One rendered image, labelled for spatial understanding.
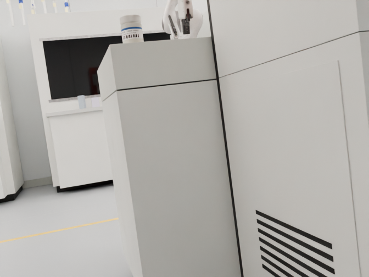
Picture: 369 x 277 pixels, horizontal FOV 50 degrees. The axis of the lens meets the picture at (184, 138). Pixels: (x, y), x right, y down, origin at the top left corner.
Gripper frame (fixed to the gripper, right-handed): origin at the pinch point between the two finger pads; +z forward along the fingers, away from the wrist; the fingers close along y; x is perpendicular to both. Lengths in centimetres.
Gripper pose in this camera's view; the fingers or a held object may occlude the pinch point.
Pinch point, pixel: (186, 29)
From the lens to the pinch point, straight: 199.2
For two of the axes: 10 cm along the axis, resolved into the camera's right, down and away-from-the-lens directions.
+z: 0.7, 9.6, 2.6
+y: -3.0, -2.3, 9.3
